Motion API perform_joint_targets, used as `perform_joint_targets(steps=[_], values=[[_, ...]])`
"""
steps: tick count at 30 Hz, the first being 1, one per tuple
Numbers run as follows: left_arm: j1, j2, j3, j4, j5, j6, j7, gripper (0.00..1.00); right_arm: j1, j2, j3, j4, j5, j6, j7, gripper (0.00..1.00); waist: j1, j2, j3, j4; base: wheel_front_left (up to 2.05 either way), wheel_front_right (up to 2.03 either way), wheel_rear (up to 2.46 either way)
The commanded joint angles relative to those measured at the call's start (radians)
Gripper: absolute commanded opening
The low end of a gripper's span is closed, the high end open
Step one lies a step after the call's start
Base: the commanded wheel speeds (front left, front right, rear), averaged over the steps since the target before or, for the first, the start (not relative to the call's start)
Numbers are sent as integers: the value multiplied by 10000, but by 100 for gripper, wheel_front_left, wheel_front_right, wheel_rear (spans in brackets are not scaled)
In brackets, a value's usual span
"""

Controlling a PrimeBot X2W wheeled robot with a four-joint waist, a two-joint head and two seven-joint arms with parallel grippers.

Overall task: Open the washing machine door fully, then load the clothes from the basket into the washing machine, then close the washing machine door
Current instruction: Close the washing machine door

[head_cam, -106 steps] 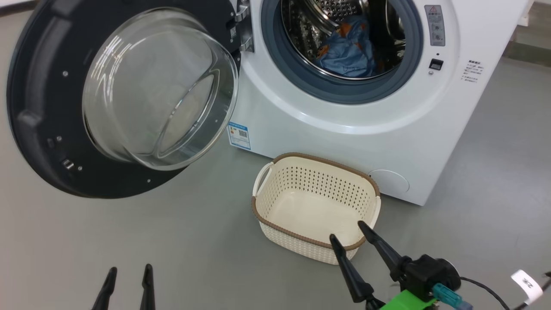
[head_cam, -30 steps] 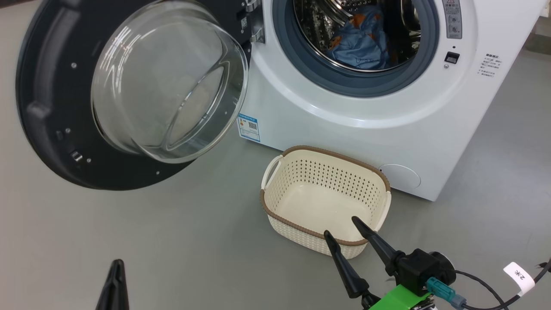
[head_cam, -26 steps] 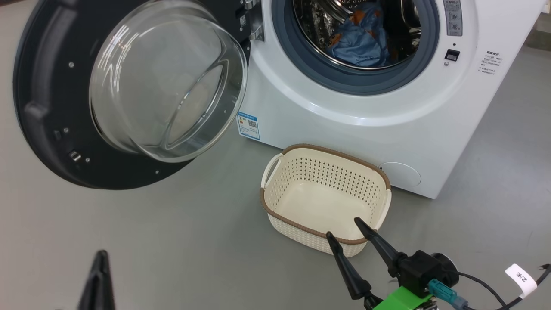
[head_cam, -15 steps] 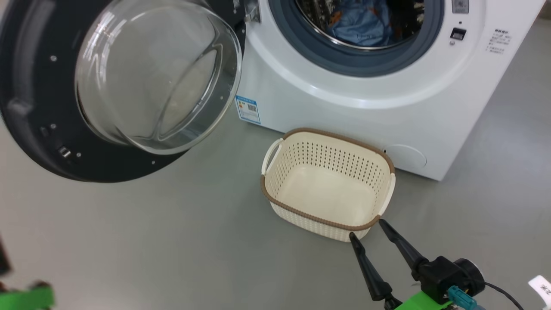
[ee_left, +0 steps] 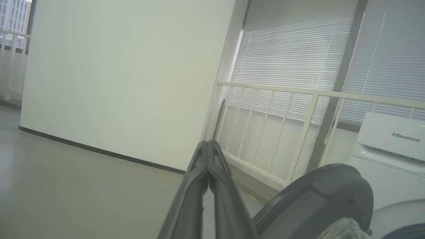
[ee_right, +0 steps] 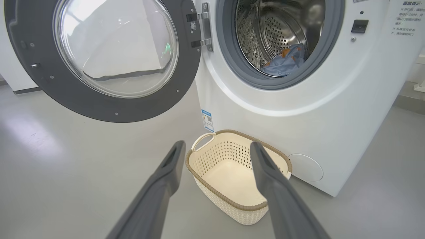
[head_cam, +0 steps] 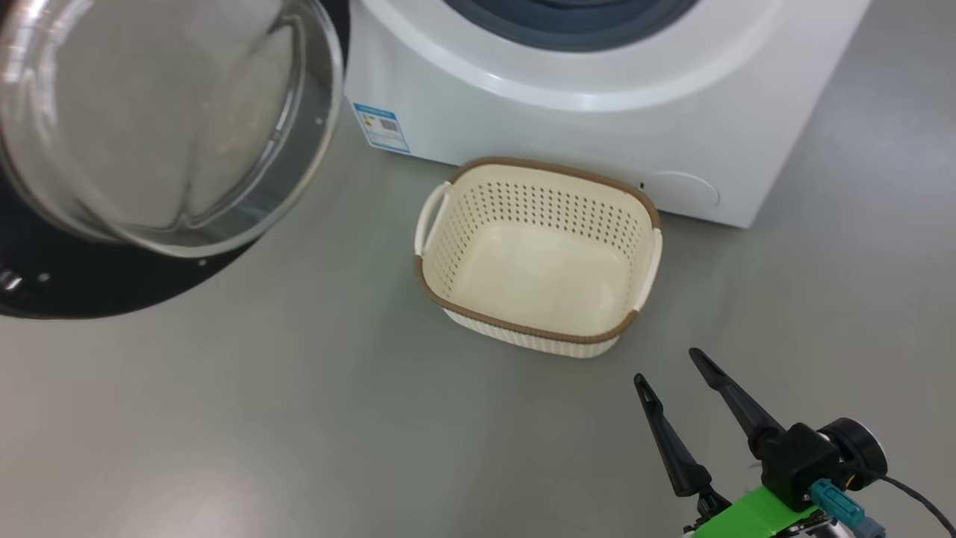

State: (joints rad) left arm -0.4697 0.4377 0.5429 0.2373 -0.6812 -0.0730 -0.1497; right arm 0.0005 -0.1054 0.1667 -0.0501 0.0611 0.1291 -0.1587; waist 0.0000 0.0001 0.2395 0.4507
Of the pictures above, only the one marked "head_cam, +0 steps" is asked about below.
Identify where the blue energy label sticker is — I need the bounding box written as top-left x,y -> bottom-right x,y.
353,102 -> 411,155

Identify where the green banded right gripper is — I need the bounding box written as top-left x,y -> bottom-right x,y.
633,347 -> 822,538

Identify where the white washing machine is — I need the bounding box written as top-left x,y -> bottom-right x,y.
344,0 -> 872,229

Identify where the teal right camera cable connector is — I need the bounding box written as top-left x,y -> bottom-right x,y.
810,478 -> 890,538

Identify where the cream perforated laundry basket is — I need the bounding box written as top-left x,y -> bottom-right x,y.
415,157 -> 663,359

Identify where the round white filter cover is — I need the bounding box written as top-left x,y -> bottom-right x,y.
642,170 -> 721,211

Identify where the black glass washing machine door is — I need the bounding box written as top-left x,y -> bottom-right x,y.
0,0 -> 352,320

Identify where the grey rubber door gasket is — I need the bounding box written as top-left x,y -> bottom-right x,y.
444,0 -> 703,53

